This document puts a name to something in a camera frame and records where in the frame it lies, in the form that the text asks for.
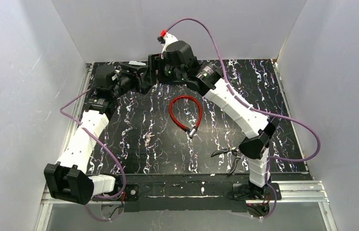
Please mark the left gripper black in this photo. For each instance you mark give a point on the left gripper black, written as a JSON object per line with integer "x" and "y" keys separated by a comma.
{"x": 137, "y": 78}

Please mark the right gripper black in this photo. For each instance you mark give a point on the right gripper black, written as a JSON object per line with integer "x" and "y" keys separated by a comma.
{"x": 157, "y": 68}

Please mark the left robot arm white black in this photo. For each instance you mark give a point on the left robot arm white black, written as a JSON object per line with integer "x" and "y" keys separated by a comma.
{"x": 66, "y": 179}

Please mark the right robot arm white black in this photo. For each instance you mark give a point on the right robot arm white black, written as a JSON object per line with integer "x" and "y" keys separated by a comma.
{"x": 257, "y": 128}

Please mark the white rectangular box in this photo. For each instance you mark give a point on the white rectangular box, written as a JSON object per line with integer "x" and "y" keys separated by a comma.
{"x": 137, "y": 63}

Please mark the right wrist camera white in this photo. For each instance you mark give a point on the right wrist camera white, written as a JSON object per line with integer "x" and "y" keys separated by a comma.
{"x": 168, "y": 39}

